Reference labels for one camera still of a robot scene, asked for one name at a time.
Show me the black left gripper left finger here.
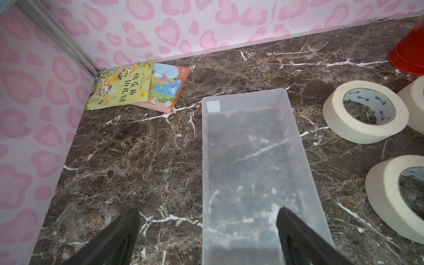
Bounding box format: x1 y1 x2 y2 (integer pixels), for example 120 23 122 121
63 208 140 265

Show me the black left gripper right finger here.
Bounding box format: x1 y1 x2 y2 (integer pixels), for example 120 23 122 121
276 207 352 265

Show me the cream masking tape roll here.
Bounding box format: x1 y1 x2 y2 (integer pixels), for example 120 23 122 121
322 81 409 144
397 76 424 134
365 155 424 244

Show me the translucent plastic storage box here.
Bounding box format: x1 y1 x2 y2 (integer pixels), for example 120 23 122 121
202 88 333 265

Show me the yellow green children's book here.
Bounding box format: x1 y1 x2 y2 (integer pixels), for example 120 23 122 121
86 60 154 110

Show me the pink children's book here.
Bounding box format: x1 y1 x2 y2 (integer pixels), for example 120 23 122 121
134 62 192 114

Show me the red metal pencil bucket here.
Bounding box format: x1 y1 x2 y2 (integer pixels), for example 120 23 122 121
388 19 424 76

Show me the aluminium corner frame post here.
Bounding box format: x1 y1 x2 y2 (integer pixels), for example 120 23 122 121
16 0 101 77

